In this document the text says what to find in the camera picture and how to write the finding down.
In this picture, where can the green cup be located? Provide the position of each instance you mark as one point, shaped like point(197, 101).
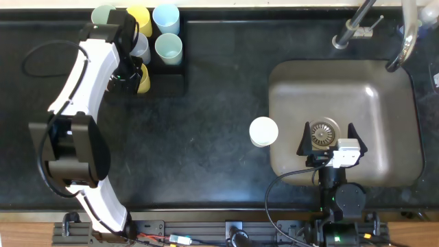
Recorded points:
point(99, 15)
point(168, 48)

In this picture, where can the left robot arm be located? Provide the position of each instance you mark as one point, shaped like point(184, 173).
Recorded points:
point(92, 68)

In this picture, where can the yellow cup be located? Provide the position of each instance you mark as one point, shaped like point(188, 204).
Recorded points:
point(142, 17)
point(144, 82)

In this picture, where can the mounting rail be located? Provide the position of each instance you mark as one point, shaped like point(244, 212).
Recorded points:
point(199, 231)

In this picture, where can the black tray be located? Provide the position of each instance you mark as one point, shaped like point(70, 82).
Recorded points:
point(168, 82)

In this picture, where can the cream cup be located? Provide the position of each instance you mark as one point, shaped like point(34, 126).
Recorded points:
point(263, 132)

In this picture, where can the blue cup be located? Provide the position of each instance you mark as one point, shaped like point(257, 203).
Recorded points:
point(166, 19)

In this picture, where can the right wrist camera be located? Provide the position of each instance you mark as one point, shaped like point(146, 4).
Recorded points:
point(346, 152)

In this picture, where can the steel tap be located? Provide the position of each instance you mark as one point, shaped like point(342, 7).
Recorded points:
point(343, 37)

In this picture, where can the grey cup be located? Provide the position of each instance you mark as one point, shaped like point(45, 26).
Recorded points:
point(142, 48)

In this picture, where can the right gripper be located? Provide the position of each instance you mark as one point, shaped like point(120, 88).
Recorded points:
point(317, 160)

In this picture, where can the steel sink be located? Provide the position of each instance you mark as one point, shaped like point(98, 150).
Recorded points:
point(377, 103)

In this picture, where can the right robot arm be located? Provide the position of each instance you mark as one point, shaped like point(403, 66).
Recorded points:
point(350, 200)

